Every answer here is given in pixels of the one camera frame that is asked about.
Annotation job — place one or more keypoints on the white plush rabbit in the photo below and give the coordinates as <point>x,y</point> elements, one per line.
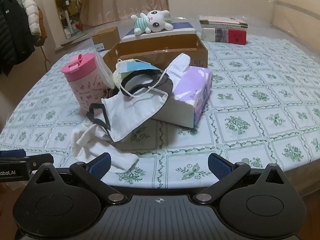
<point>156,21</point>

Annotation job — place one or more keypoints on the small brown cardboard box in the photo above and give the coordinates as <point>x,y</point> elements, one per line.
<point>106,36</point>

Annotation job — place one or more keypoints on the cluttered shelf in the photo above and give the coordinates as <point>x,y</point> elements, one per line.
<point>62,5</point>

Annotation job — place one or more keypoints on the black puffer jacket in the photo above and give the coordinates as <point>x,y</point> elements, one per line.
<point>12,35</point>

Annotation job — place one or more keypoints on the pink lidded cup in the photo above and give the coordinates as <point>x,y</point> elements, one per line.
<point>80,87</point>

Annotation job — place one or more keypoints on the white puffer jacket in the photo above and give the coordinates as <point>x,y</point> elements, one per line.
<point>31,12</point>

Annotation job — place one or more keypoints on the purple tissue pack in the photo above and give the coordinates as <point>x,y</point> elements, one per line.
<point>190,90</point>

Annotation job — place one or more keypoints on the white sock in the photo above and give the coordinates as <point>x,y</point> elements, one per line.
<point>117,158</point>

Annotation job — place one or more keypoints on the thin white book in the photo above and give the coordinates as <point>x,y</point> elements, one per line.
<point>225,25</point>

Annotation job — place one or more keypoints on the floral green white tablecloth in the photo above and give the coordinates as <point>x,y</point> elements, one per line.
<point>250,120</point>

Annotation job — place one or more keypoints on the flat white box blue lid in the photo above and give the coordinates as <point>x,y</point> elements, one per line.
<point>175,31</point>

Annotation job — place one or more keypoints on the brown cardboard tray box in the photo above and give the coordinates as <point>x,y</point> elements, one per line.
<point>160,46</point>

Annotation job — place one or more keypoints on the blue face mask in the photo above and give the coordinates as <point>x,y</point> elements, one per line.
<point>140,66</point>

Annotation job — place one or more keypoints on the white paper packet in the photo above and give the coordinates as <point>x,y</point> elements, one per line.
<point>105,70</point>

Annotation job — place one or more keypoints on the plastic-wrapped bed headboard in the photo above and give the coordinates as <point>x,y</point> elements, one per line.
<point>300,12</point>

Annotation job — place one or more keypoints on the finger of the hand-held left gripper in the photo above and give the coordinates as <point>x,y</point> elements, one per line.
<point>40,160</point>
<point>12,153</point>

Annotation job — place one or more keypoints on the brown garment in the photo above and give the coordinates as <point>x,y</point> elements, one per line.
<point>43,30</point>

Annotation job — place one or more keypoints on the beige patterned curtain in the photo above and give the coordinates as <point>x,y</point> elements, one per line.
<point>120,0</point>

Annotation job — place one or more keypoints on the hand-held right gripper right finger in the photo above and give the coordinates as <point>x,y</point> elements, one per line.
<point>218,166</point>

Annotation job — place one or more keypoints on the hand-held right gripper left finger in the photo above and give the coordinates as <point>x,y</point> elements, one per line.
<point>101,165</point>

